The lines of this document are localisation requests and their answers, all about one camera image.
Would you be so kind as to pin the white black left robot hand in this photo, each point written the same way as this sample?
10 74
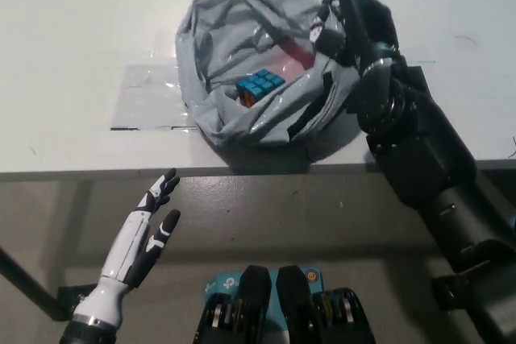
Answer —
125 247

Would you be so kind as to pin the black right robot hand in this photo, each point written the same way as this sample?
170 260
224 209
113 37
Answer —
363 26

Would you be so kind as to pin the blue orange rubik's cube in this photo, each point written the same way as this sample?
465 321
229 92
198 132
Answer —
258 84

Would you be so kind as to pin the grey plastic bag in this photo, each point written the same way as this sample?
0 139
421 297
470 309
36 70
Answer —
225 30

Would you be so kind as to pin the red round container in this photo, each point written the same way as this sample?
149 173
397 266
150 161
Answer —
298 54

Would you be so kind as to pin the black table leg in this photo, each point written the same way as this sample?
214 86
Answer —
28 281

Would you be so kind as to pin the black teal robot torso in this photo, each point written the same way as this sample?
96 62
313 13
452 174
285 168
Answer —
254 299

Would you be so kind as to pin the clear tape patch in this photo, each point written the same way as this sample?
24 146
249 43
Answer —
149 94

